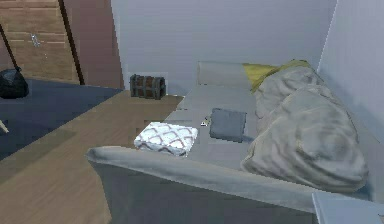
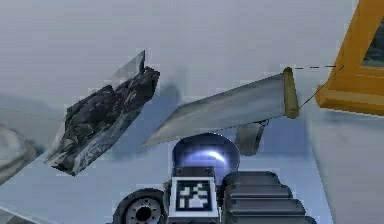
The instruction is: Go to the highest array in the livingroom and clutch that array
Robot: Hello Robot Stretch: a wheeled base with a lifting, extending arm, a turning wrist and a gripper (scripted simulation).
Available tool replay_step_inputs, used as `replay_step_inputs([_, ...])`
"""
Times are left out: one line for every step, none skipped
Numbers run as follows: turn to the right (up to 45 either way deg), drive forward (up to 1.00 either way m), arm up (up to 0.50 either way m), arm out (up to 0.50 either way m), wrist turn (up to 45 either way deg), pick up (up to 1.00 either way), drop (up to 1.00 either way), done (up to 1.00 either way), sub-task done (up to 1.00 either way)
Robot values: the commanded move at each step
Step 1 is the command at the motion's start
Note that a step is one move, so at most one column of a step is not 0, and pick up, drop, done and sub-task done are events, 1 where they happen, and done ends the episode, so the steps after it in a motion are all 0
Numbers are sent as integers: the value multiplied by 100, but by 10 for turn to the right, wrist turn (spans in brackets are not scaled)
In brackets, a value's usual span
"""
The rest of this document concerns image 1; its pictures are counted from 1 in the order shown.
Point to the white patterned pillow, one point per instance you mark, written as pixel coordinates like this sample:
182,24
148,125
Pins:
166,137

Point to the grey square pillow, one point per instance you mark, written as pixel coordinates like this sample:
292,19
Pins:
228,124

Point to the dark wooden chest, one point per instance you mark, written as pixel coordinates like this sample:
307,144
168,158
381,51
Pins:
148,86

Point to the grey sofa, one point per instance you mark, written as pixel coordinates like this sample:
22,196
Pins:
213,186

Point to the yellow cloth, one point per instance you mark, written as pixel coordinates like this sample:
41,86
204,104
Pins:
260,72

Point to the wooden room door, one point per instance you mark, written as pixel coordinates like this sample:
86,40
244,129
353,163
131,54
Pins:
36,36

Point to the white side table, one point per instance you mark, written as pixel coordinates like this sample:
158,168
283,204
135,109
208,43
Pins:
346,208

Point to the black garbage bag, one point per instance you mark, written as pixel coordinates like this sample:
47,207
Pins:
12,83

